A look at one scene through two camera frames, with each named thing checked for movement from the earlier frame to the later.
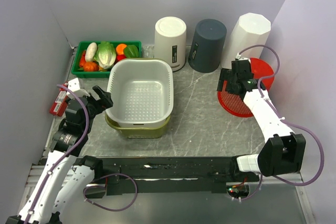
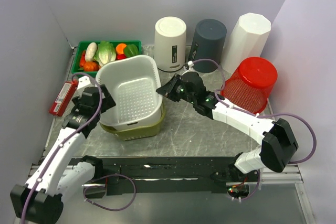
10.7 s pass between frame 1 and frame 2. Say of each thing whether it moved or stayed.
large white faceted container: stayed
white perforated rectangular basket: moved
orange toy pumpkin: stayed
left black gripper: stayed
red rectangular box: stayed
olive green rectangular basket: moved
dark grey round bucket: stayed
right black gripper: moved
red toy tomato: stayed
